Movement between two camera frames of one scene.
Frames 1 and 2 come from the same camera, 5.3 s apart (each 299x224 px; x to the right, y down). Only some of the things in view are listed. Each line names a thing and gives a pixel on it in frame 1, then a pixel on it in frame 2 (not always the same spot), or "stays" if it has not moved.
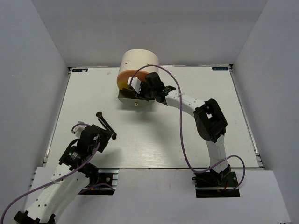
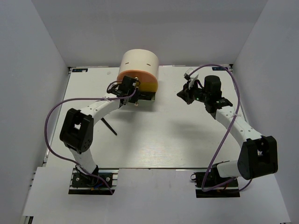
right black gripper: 143,85 -> 186,93
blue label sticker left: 79,70 stays
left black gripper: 104,136 -> 135,97
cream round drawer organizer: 134,59 stays
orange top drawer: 124,76 stays
